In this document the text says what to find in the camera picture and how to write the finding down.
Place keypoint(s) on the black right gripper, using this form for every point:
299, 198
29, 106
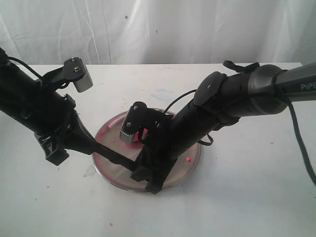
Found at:
167, 138

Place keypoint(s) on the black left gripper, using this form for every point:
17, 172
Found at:
49, 117

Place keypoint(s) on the pink clay piece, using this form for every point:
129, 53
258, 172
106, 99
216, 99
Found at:
140, 135

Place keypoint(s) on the black knife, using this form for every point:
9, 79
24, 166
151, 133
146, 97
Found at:
114, 157

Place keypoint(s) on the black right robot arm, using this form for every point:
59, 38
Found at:
219, 101

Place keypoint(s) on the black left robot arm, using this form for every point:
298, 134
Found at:
16, 87

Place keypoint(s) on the round stainless steel plate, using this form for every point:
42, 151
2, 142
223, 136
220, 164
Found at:
117, 175

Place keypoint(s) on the white backdrop sheet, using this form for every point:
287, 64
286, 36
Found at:
159, 31

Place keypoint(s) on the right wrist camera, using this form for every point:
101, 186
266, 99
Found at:
135, 120

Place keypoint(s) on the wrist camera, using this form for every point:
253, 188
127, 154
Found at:
73, 71
135, 120

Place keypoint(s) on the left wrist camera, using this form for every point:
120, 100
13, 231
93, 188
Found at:
73, 71

